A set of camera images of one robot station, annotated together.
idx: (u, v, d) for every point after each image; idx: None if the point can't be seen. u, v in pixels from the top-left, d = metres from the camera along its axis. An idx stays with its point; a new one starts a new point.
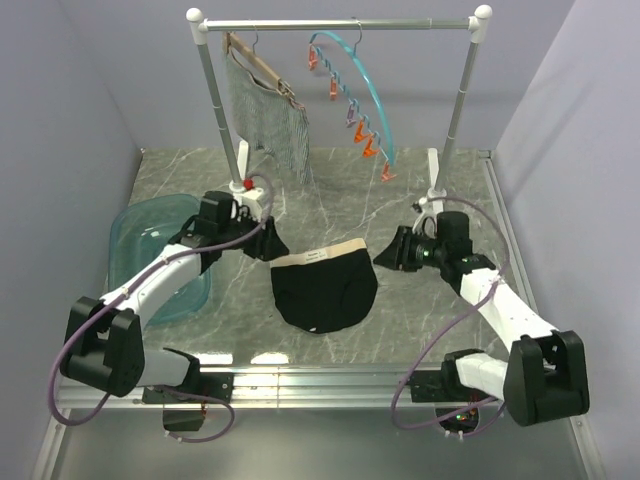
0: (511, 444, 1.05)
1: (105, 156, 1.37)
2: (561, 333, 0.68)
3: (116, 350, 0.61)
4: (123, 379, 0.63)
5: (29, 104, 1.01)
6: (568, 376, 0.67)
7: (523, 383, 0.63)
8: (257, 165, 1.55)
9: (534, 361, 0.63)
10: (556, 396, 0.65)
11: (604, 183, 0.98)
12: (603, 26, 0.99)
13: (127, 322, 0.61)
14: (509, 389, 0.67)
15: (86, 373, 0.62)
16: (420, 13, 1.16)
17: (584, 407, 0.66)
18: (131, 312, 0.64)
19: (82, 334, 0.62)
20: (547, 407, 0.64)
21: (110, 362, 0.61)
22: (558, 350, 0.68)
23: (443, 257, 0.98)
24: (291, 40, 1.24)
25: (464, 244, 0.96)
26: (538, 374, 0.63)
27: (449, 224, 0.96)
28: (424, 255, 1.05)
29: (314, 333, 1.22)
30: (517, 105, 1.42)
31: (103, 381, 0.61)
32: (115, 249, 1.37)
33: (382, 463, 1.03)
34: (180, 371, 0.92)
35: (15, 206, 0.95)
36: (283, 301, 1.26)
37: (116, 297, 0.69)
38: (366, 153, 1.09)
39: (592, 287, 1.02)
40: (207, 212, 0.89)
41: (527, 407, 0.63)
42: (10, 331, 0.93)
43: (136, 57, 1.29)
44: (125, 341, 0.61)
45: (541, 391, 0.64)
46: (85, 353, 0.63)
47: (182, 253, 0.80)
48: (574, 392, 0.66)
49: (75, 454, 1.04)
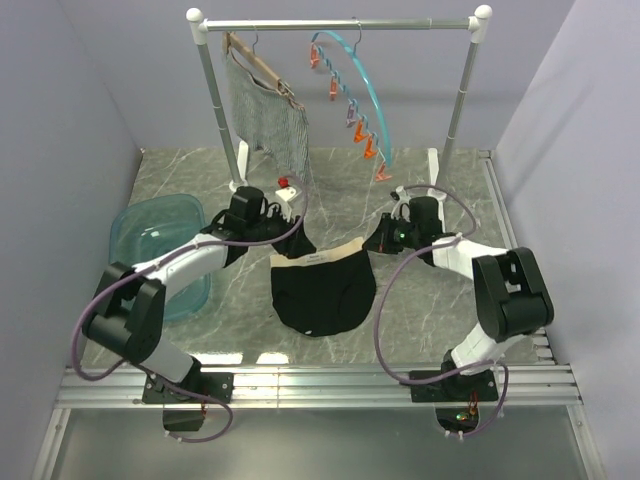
0: (511, 443, 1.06)
1: (105, 155, 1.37)
2: (513, 249, 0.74)
3: (141, 314, 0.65)
4: (138, 348, 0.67)
5: (29, 104, 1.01)
6: (528, 285, 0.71)
7: (488, 290, 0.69)
8: (257, 165, 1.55)
9: (491, 267, 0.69)
10: (523, 304, 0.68)
11: (605, 182, 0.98)
12: (604, 27, 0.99)
13: (154, 290, 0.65)
14: (484, 306, 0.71)
15: (106, 336, 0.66)
16: (419, 12, 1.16)
17: (550, 313, 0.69)
18: (158, 282, 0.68)
19: (109, 294, 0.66)
20: (515, 315, 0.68)
21: (132, 326, 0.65)
22: (516, 267, 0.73)
23: (416, 238, 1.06)
24: (291, 40, 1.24)
25: (434, 223, 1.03)
26: (497, 277, 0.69)
27: (420, 207, 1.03)
28: (401, 236, 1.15)
29: (310, 335, 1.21)
30: (516, 105, 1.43)
31: (122, 346, 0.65)
32: (115, 249, 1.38)
33: (383, 463, 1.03)
34: (181, 369, 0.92)
35: (15, 206, 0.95)
36: (283, 300, 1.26)
37: (146, 267, 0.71)
38: (366, 153, 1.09)
39: (591, 286, 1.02)
40: (237, 209, 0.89)
41: (495, 310, 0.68)
42: (10, 331, 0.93)
43: (136, 57, 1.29)
44: (152, 307, 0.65)
45: (505, 295, 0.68)
46: (109, 316, 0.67)
47: (212, 243, 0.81)
48: (537, 298, 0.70)
49: (76, 454, 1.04)
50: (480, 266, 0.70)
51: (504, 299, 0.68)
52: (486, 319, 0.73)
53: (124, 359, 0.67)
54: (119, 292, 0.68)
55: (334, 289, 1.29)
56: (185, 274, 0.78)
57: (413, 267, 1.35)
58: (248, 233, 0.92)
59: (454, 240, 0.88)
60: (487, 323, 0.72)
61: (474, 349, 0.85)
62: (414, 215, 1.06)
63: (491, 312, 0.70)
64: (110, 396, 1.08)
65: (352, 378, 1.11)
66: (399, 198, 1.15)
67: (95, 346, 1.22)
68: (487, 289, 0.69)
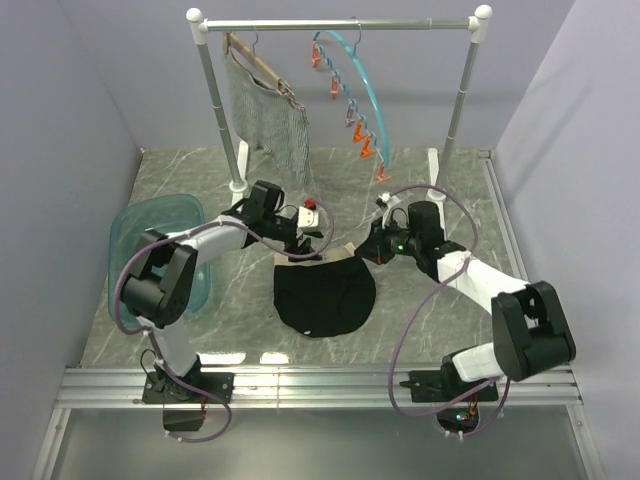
0: (511, 444, 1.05)
1: (105, 155, 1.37)
2: (533, 284, 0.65)
3: (176, 273, 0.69)
4: (169, 309, 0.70)
5: (29, 105, 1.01)
6: (550, 325, 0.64)
7: (510, 337, 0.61)
8: (257, 165, 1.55)
9: (515, 312, 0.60)
10: (545, 347, 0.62)
11: (605, 183, 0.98)
12: (603, 28, 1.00)
13: (186, 253, 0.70)
14: (500, 347, 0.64)
15: (140, 296, 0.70)
16: (419, 12, 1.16)
17: (570, 353, 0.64)
18: (189, 248, 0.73)
19: (143, 257, 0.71)
20: (538, 360, 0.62)
21: (167, 285, 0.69)
22: (536, 303, 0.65)
23: (415, 250, 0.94)
24: (291, 40, 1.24)
25: (436, 233, 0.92)
26: (521, 322, 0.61)
27: (420, 217, 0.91)
28: (399, 249, 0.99)
29: (309, 335, 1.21)
30: (516, 105, 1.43)
31: (153, 306, 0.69)
32: (115, 250, 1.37)
33: (383, 463, 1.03)
34: (187, 359, 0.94)
35: (15, 206, 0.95)
36: (283, 300, 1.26)
37: (178, 235, 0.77)
38: (365, 154, 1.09)
39: (591, 286, 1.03)
40: (256, 197, 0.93)
41: (517, 357, 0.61)
42: (11, 331, 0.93)
43: (136, 57, 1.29)
44: (185, 267, 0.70)
45: (528, 340, 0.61)
46: (143, 277, 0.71)
47: (235, 224, 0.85)
48: (559, 338, 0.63)
49: (75, 454, 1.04)
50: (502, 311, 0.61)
51: (527, 345, 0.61)
52: (501, 357, 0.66)
53: (155, 320, 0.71)
54: (154, 255, 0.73)
55: (334, 289, 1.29)
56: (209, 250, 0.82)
57: (413, 267, 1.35)
58: (263, 224, 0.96)
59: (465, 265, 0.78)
60: (503, 364, 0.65)
61: (483, 367, 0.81)
62: (413, 225, 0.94)
63: (509, 356, 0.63)
64: (110, 396, 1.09)
65: (352, 378, 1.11)
66: (387, 205, 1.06)
67: (95, 347, 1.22)
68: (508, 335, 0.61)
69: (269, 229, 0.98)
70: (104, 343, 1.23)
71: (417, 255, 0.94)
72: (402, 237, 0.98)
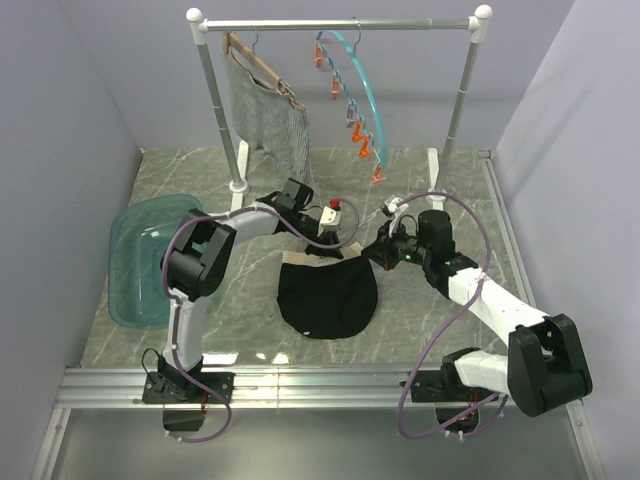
0: (512, 444, 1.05)
1: (105, 156, 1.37)
2: (552, 317, 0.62)
3: (217, 248, 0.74)
4: (207, 281, 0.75)
5: (29, 105, 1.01)
6: (567, 360, 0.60)
7: (526, 373, 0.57)
8: (257, 165, 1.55)
9: (534, 348, 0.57)
10: (561, 383, 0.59)
11: (605, 184, 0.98)
12: (603, 27, 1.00)
13: (226, 232, 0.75)
14: (513, 381, 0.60)
15: (182, 268, 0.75)
16: (419, 12, 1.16)
17: (587, 390, 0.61)
18: (229, 227, 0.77)
19: (186, 233, 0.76)
20: (554, 396, 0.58)
21: (207, 260, 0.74)
22: (553, 336, 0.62)
23: (425, 263, 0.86)
24: (291, 40, 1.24)
25: (448, 246, 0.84)
26: (539, 358, 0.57)
27: (433, 228, 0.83)
28: (407, 258, 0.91)
29: (307, 337, 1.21)
30: (516, 105, 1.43)
31: (193, 279, 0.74)
32: (115, 250, 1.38)
33: (383, 463, 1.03)
34: (194, 353, 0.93)
35: (16, 206, 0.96)
36: (284, 299, 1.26)
37: (219, 216, 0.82)
38: (363, 154, 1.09)
39: (592, 286, 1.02)
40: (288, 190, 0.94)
41: (532, 395, 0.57)
42: (11, 330, 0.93)
43: (137, 57, 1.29)
44: (226, 243, 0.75)
45: (545, 378, 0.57)
46: (185, 252, 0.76)
47: (269, 210, 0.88)
48: (576, 374, 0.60)
49: (75, 454, 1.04)
50: (519, 346, 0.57)
51: (543, 381, 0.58)
52: (511, 389, 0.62)
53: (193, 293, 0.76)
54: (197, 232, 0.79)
55: (334, 290, 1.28)
56: (245, 232, 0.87)
57: (413, 267, 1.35)
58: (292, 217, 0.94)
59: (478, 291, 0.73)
60: (515, 397, 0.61)
61: (488, 380, 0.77)
62: (424, 236, 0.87)
63: (523, 391, 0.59)
64: (109, 396, 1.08)
65: (352, 377, 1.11)
66: (394, 214, 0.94)
67: (95, 347, 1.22)
68: (525, 371, 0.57)
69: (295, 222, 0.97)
70: (104, 344, 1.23)
71: (426, 269, 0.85)
72: (410, 245, 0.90)
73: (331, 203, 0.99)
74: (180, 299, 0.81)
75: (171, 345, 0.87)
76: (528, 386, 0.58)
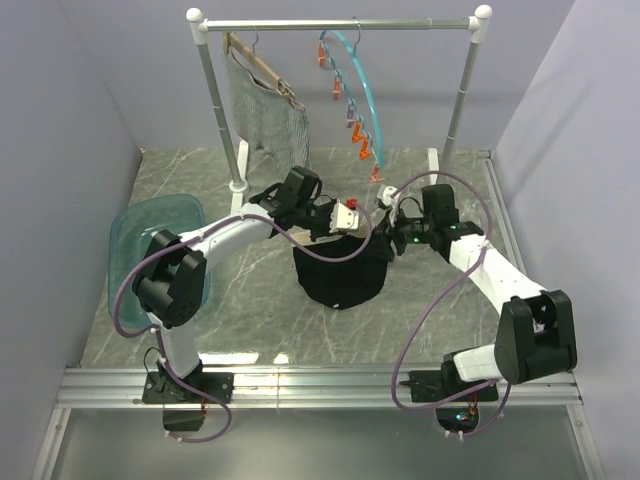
0: (512, 444, 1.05)
1: (105, 156, 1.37)
2: (549, 291, 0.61)
3: (182, 282, 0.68)
4: (178, 312, 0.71)
5: (29, 105, 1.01)
6: (557, 333, 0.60)
7: (514, 343, 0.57)
8: (257, 165, 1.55)
9: (526, 321, 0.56)
10: (548, 355, 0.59)
11: (606, 183, 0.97)
12: (604, 27, 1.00)
13: (193, 263, 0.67)
14: (502, 349, 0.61)
15: (152, 296, 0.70)
16: (419, 13, 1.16)
17: (571, 365, 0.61)
18: (200, 254, 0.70)
19: (153, 261, 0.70)
20: (540, 366, 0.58)
21: (174, 292, 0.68)
22: (547, 309, 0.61)
23: (430, 229, 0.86)
24: (290, 40, 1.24)
25: (450, 214, 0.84)
26: (530, 331, 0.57)
27: (434, 196, 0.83)
28: (415, 240, 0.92)
29: (338, 308, 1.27)
30: (516, 105, 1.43)
31: (163, 309, 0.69)
32: (115, 250, 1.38)
33: (384, 463, 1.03)
34: (187, 363, 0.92)
35: (17, 206, 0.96)
36: (306, 276, 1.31)
37: (190, 238, 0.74)
38: (362, 154, 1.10)
39: (592, 286, 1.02)
40: (290, 184, 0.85)
41: (517, 364, 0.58)
42: (12, 330, 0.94)
43: (137, 56, 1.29)
44: (192, 276, 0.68)
45: (532, 349, 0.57)
46: (155, 280, 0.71)
47: (257, 217, 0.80)
48: (562, 350, 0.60)
49: (75, 454, 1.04)
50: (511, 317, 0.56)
51: (530, 351, 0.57)
52: (502, 360, 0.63)
53: (166, 321, 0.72)
54: (167, 257, 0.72)
55: (351, 267, 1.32)
56: (229, 246, 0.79)
57: (413, 267, 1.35)
58: (295, 213, 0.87)
59: (479, 260, 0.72)
60: (502, 363, 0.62)
61: (482, 370, 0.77)
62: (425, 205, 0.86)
63: (508, 358, 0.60)
64: (110, 396, 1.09)
65: (352, 377, 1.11)
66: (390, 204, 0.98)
67: (95, 347, 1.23)
68: (514, 341, 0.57)
69: (302, 220, 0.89)
70: (104, 344, 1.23)
71: (431, 234, 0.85)
72: (416, 227, 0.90)
73: (347, 203, 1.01)
74: (158, 326, 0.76)
75: (164, 357, 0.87)
76: (514, 355, 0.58)
